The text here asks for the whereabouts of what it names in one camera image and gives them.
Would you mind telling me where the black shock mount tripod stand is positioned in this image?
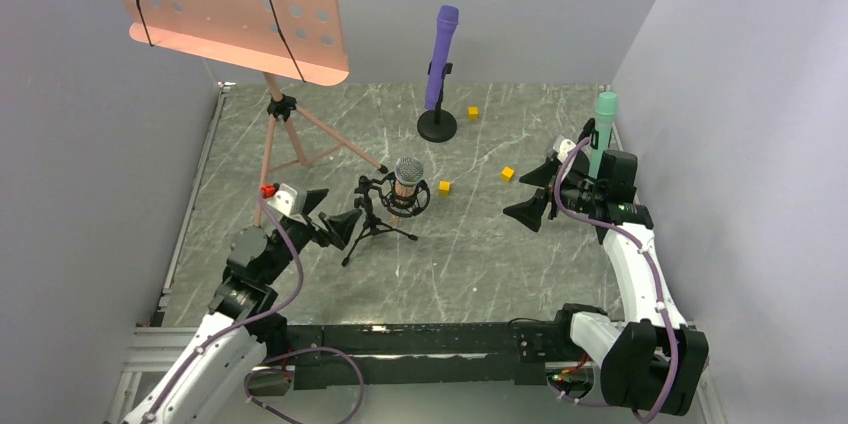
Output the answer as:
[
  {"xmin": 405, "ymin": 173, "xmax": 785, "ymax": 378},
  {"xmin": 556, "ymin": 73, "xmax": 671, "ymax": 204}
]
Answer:
[{"xmin": 341, "ymin": 172, "xmax": 431, "ymax": 268}]

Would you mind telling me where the mint green microphone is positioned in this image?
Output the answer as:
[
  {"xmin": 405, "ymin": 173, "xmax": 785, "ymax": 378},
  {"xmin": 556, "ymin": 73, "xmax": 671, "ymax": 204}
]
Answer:
[{"xmin": 589, "ymin": 91, "xmax": 618, "ymax": 178}]

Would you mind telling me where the glitter silver microphone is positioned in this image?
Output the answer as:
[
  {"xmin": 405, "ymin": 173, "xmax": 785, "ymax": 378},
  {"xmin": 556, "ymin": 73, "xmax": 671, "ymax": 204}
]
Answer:
[{"xmin": 391, "ymin": 157, "xmax": 424, "ymax": 214}]

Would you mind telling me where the black round-base clamp stand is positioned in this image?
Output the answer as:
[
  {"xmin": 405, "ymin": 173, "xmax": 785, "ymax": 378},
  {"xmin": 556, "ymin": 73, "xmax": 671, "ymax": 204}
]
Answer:
[{"xmin": 417, "ymin": 62, "xmax": 458, "ymax": 143}]

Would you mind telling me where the purple microphone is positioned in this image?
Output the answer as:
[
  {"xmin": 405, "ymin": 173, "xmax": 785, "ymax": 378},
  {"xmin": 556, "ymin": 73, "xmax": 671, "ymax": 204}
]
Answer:
[{"xmin": 425, "ymin": 5, "xmax": 460, "ymax": 110}]

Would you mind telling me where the black round-base clip stand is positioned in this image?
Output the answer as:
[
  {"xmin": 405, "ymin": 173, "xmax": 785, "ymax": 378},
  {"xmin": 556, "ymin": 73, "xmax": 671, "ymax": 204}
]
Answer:
[{"xmin": 578, "ymin": 118, "xmax": 600, "ymax": 169}]

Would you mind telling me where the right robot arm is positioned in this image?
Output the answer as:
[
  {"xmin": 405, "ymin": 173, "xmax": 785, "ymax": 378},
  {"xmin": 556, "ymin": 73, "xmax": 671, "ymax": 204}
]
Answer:
[{"xmin": 503, "ymin": 139, "xmax": 709, "ymax": 423}]

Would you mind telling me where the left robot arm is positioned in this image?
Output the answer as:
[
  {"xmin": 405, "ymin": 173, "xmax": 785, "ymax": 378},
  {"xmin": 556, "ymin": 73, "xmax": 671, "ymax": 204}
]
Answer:
[{"xmin": 122, "ymin": 183, "xmax": 362, "ymax": 423}]

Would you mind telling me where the pink perforated music stand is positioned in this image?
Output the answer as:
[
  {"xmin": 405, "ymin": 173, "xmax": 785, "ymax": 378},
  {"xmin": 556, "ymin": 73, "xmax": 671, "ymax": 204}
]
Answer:
[{"xmin": 123, "ymin": 0, "xmax": 388, "ymax": 183}]

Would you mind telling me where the yellow cube middle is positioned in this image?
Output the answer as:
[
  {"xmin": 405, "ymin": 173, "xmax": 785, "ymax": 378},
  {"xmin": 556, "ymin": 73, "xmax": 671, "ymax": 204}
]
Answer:
[{"xmin": 500, "ymin": 166, "xmax": 515, "ymax": 182}]

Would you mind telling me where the yellow cube near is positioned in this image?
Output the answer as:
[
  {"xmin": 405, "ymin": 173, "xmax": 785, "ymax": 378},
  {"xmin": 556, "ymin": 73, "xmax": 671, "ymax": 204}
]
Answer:
[{"xmin": 438, "ymin": 180, "xmax": 451, "ymax": 196}]

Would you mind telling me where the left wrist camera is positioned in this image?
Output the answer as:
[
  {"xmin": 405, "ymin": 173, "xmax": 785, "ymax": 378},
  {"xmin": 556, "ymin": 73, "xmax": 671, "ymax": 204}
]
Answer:
[{"xmin": 260, "ymin": 183, "xmax": 307, "ymax": 218}]

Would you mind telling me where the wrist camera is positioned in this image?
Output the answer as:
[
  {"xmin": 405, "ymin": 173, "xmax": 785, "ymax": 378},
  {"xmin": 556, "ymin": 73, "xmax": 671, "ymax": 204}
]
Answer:
[
  {"xmin": 545, "ymin": 135, "xmax": 577, "ymax": 174},
  {"xmin": 260, "ymin": 183, "xmax": 307, "ymax": 218}
]

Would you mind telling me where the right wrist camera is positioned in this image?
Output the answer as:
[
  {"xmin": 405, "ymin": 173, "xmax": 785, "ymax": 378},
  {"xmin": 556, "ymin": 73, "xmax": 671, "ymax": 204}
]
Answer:
[{"xmin": 545, "ymin": 135, "xmax": 577, "ymax": 174}]

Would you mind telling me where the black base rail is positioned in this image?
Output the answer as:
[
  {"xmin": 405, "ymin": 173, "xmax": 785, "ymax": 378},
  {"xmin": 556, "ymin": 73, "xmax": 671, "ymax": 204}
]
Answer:
[{"xmin": 259, "ymin": 318, "xmax": 585, "ymax": 390}]

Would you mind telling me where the aluminium table frame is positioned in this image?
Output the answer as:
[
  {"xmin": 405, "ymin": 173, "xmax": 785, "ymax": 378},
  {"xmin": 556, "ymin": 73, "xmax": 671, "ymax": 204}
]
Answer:
[{"xmin": 106, "ymin": 82, "xmax": 235, "ymax": 423}]

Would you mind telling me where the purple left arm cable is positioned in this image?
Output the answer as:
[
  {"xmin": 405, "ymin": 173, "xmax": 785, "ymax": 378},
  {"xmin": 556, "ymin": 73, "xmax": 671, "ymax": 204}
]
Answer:
[{"xmin": 139, "ymin": 192, "xmax": 367, "ymax": 424}]

